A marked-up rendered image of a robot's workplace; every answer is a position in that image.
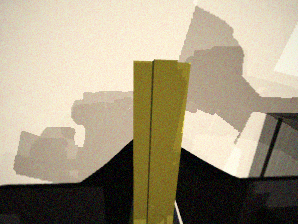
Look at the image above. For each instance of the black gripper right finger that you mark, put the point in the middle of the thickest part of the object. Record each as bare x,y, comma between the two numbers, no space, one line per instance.
206,194

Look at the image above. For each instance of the olive yellow rectangular bar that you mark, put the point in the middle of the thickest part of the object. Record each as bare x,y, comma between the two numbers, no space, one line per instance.
160,90

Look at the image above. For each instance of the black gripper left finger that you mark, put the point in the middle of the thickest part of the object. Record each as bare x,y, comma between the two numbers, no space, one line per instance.
105,197

